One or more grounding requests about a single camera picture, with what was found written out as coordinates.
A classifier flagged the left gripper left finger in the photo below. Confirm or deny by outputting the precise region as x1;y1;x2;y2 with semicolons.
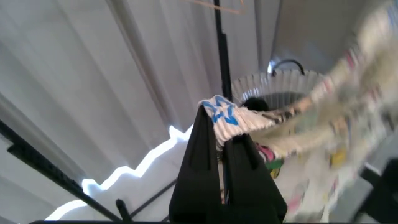
169;105;225;223

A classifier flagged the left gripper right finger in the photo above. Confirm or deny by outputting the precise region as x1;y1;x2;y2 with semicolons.
223;133;288;223

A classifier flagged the cream printed garment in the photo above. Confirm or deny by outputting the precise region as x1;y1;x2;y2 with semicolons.
198;0;398;223

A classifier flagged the white laundry basket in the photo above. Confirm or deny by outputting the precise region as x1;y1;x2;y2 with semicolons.
231;58;327;112

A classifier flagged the black clothes rack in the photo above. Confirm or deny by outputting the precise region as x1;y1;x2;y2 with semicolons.
0;0;234;223

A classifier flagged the pink clothes hanger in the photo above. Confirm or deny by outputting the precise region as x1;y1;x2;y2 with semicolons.
180;0;247;16

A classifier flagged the white curtain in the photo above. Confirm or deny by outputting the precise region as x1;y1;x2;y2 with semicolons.
0;0;282;187

